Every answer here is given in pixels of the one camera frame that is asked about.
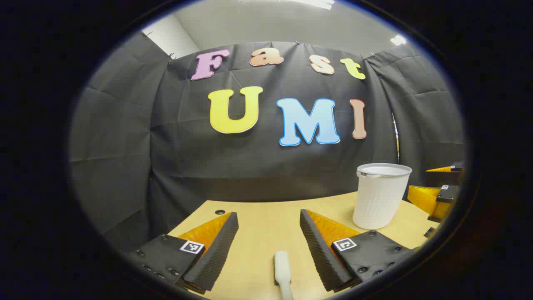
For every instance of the white ribbed garbage bin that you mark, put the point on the white ribbed garbage bin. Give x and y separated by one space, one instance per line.
379 200

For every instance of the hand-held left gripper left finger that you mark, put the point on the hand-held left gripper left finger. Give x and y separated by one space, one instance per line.
216 254

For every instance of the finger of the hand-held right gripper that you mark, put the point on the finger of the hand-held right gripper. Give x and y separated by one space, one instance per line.
441 178
424 198

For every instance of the small white broom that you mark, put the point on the small white broom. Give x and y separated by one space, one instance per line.
282 266

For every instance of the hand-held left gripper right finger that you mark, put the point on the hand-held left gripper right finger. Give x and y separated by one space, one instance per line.
318 254

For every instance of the wooden desktop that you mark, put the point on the wooden desktop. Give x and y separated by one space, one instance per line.
266 225

